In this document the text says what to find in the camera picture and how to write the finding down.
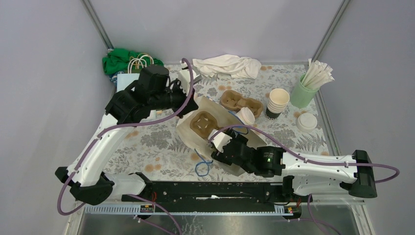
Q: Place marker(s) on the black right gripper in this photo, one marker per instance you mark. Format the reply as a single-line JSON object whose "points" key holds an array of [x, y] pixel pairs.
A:
{"points": [[236, 136]]}

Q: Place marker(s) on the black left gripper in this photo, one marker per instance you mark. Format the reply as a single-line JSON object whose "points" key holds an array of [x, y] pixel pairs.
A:
{"points": [[191, 105]]}

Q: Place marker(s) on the brown pulp cup carrier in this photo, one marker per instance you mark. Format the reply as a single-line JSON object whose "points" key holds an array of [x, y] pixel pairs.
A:
{"points": [[203, 124]]}

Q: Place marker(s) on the white coffee lid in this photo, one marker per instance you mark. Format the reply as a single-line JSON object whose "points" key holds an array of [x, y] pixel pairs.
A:
{"points": [[246, 116]]}

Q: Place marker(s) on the blue checkered paper bag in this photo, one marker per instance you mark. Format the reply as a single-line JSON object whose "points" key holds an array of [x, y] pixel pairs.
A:
{"points": [[224, 118]]}

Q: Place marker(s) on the stack of black paper cups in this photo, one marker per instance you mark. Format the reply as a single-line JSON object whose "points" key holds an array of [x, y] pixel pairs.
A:
{"points": [[277, 101]]}

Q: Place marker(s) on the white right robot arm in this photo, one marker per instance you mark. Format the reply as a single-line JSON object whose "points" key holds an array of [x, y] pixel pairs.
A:
{"points": [[303, 174]]}

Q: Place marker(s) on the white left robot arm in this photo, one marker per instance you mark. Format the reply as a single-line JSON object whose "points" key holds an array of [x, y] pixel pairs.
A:
{"points": [[152, 89]]}

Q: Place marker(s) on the light blue paper bag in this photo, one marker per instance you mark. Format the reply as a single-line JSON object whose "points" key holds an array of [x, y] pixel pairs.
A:
{"points": [[125, 79]]}

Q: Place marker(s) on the stack of white lids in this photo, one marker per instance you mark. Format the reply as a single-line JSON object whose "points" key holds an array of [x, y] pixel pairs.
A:
{"points": [[306, 122]]}

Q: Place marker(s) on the floral tablecloth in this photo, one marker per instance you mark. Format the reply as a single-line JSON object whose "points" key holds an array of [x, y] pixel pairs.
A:
{"points": [[160, 155]]}

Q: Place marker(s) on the stack of brown cup carriers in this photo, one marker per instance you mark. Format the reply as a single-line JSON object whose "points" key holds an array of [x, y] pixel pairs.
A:
{"points": [[234, 101]]}

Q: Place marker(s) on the green cloth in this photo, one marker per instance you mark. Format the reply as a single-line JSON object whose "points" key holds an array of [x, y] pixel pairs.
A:
{"points": [[117, 59]]}

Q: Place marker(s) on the white cloth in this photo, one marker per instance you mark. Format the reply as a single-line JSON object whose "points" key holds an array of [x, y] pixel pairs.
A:
{"points": [[235, 66]]}

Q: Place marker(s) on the green straw holder cup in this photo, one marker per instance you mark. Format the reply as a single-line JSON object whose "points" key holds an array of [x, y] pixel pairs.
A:
{"points": [[301, 96]]}

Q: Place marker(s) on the bundle of white wrapped straws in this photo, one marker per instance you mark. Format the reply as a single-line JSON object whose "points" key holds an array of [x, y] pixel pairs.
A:
{"points": [[318, 74]]}

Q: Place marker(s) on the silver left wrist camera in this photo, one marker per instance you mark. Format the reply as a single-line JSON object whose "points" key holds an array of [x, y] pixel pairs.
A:
{"points": [[184, 78]]}

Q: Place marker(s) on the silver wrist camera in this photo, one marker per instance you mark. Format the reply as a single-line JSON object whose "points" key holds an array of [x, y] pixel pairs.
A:
{"points": [[184, 78], [220, 140]]}

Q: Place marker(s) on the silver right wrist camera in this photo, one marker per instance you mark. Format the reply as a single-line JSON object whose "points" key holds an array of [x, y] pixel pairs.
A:
{"points": [[220, 140]]}

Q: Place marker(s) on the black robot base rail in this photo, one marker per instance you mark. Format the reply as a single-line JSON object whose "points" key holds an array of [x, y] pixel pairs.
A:
{"points": [[176, 196]]}

